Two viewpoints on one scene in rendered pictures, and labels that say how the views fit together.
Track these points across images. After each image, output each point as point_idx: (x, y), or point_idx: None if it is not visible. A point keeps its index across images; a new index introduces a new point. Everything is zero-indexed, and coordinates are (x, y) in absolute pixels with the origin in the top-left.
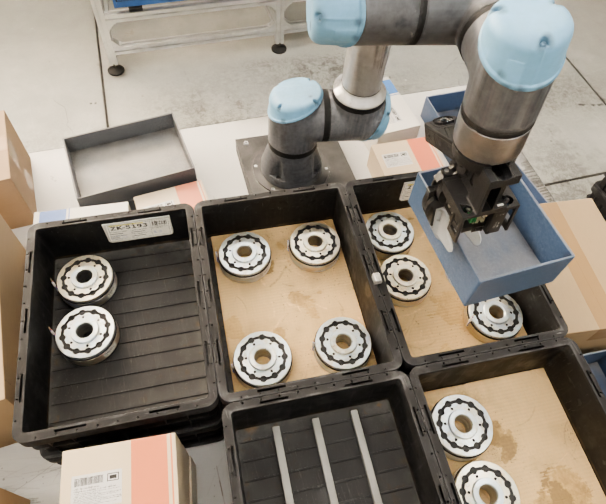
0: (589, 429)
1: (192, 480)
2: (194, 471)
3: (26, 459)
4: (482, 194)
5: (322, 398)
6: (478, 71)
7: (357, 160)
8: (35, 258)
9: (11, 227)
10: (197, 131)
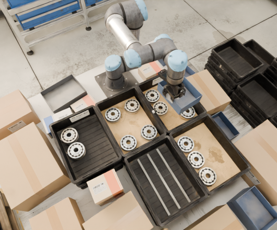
0: (217, 135)
1: None
2: None
3: (69, 190)
4: (176, 91)
5: (148, 148)
6: (169, 68)
7: (134, 72)
8: (54, 133)
9: None
10: (80, 76)
